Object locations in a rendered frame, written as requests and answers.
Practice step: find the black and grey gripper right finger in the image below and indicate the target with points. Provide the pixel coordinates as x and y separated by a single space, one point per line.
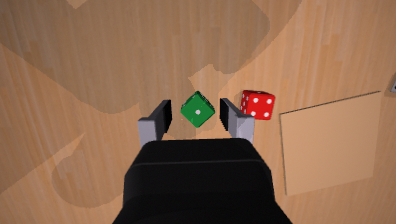
238 124

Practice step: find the red die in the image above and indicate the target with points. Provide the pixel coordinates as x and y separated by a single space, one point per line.
257 103

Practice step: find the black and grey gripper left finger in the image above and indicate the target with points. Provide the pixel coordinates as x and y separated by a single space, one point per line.
153 127

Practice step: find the white die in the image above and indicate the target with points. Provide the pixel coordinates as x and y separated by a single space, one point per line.
393 89

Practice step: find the green die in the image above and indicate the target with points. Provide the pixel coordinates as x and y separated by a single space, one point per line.
197 109

